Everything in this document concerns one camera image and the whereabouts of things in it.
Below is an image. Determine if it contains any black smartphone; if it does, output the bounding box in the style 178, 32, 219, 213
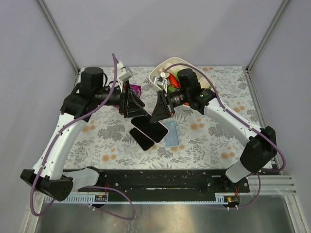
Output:
131, 116, 169, 143

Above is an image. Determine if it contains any light blue phone case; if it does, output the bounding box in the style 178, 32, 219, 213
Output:
163, 121, 179, 148

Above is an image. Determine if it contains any black phone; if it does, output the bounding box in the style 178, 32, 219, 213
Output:
129, 128, 155, 151

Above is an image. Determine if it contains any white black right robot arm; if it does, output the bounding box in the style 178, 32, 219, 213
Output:
150, 67, 277, 183

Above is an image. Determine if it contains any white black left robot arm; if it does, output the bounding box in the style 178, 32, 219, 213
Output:
20, 66, 147, 201

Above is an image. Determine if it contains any purple snack box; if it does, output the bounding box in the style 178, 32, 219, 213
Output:
130, 84, 142, 98

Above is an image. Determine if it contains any toy carrot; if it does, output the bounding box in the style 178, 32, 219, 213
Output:
169, 74, 180, 88

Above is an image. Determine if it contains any white plastic basin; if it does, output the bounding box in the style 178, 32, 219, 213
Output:
149, 57, 218, 115

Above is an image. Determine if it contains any floral table cloth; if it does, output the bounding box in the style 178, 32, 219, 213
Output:
64, 66, 259, 169

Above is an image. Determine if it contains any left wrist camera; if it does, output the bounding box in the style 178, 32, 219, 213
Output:
117, 67, 133, 91

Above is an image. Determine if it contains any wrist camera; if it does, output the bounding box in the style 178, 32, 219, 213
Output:
153, 72, 169, 92
117, 67, 133, 91

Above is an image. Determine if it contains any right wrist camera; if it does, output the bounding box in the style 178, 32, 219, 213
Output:
153, 72, 169, 92

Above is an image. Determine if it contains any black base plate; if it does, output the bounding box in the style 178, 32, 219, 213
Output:
77, 169, 250, 202

